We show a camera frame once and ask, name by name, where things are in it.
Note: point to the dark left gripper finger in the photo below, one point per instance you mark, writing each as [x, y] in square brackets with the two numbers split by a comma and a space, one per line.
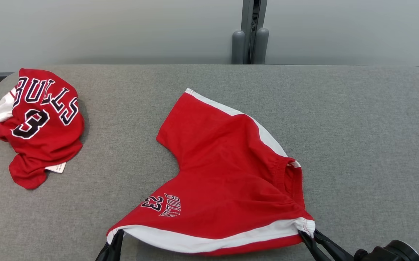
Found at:
[106, 253]
[119, 243]

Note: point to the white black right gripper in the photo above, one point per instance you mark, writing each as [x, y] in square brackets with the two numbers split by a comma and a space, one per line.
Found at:
[394, 253]

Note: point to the red Bulls jersey shirt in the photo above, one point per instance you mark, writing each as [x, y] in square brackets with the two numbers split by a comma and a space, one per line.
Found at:
[42, 145]

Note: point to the grey partition post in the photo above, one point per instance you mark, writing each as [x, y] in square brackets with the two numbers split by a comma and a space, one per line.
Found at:
[247, 21]

